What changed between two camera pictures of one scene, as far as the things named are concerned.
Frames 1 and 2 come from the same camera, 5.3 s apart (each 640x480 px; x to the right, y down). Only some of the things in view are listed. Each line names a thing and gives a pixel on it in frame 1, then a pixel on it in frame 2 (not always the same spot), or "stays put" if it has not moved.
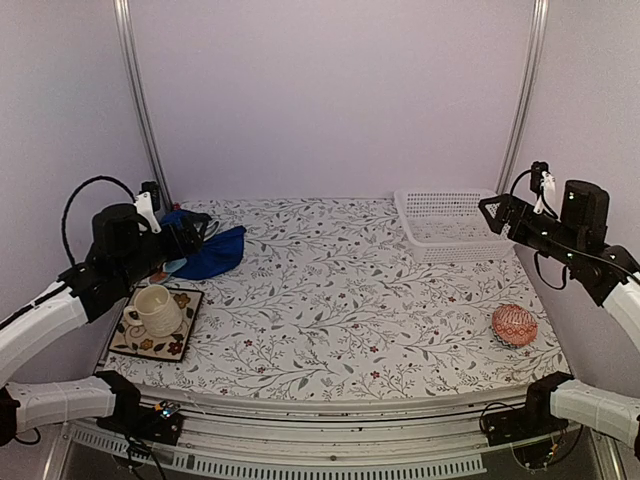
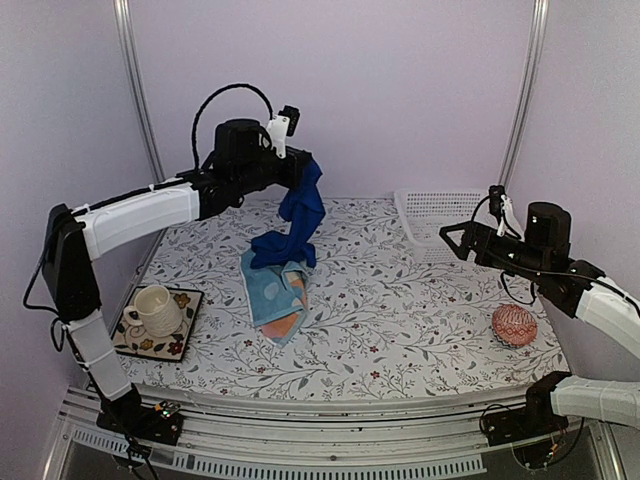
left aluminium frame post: [142, 103] stays put
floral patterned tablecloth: [326, 295] stays put
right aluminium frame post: [537, 48] stays put
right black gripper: [517, 232] -> [475, 231]
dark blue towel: [217, 254] -> [302, 207]
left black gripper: [180, 249] -> [297, 157]
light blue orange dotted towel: [162, 275] -> [276, 297]
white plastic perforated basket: [448, 225] stays put
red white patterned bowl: [514, 326] stays put
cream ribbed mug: [155, 309] stays put
